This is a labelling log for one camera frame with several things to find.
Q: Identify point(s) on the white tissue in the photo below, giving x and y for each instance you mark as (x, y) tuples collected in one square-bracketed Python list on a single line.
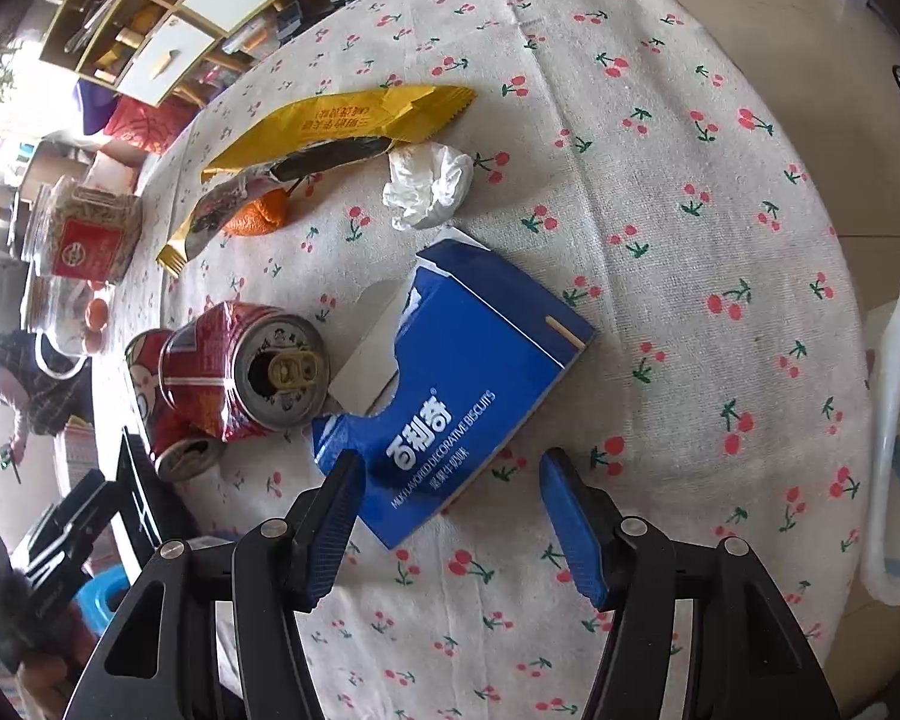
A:
[(427, 180)]

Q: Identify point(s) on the orange peel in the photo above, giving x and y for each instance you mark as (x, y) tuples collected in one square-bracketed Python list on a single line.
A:
[(259, 214)]

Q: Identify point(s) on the glass jar red label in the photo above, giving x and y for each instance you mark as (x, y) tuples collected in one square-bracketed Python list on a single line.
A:
[(82, 240)]

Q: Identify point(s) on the crushed red drink can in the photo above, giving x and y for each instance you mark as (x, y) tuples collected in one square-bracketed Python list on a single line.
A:
[(202, 367)]

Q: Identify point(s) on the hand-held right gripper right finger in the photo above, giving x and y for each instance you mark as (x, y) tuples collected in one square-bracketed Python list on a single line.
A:
[(570, 532)]

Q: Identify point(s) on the cherry print tablecloth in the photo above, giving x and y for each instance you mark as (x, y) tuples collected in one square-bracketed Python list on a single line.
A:
[(645, 240)]

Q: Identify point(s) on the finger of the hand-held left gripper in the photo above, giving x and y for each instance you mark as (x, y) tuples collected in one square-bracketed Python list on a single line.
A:
[(146, 495), (67, 525)]

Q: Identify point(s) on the purple bag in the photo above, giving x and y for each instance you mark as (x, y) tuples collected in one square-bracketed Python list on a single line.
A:
[(94, 105)]

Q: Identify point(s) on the blue plastic stool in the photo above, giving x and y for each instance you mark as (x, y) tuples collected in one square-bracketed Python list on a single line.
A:
[(101, 596)]

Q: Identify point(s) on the white plastic bin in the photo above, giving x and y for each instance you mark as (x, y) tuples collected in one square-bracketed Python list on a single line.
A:
[(881, 360)]

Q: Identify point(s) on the red bag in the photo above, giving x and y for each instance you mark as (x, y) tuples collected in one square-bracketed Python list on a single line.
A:
[(146, 124)]

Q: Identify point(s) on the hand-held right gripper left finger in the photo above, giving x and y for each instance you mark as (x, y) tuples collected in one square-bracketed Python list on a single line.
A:
[(330, 532)]

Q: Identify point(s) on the orange fruit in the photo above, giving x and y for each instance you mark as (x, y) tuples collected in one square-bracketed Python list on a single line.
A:
[(97, 311), (92, 341)]

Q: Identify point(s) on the wooden cabinet white drawers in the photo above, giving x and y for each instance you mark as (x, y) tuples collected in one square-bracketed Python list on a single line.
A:
[(172, 52)]

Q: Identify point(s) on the blue biscuit box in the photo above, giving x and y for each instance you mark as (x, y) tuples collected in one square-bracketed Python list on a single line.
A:
[(480, 360)]

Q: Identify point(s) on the red cartoon drink can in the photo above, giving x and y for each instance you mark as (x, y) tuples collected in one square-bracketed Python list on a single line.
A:
[(150, 405)]

